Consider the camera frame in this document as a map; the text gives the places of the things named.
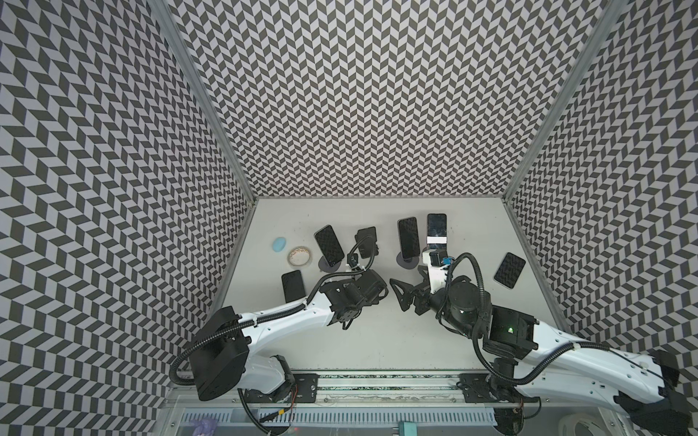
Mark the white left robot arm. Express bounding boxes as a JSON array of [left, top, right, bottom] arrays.
[[168, 249, 387, 401]]

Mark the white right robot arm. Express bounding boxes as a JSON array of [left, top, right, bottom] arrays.
[[390, 252, 692, 435]]

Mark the purple round stand purple phone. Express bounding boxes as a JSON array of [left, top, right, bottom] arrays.
[[396, 253, 421, 270]]

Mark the purple round stand back left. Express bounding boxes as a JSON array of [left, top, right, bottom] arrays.
[[317, 256, 342, 274]]

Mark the purple phone on stand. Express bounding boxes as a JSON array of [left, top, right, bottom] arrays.
[[397, 217, 421, 260]]

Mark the phone back right on stand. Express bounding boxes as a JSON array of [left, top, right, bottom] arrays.
[[426, 214, 447, 252]]

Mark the clear packing tape roll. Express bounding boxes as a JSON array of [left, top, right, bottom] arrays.
[[286, 246, 313, 268]]

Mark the light blue earbuds case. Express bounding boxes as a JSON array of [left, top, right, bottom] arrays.
[[272, 237, 287, 253]]

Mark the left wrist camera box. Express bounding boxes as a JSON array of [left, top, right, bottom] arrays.
[[347, 254, 365, 272]]

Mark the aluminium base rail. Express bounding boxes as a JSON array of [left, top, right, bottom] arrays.
[[163, 370, 617, 429]]

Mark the aluminium corner post left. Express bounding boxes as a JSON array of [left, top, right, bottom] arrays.
[[148, 0, 256, 203]]

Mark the aluminium corner post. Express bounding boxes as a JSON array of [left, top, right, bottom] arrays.
[[148, 0, 256, 203], [503, 1, 627, 205]]

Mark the aluminium corner post right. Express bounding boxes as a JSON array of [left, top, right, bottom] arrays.
[[503, 1, 627, 205]]

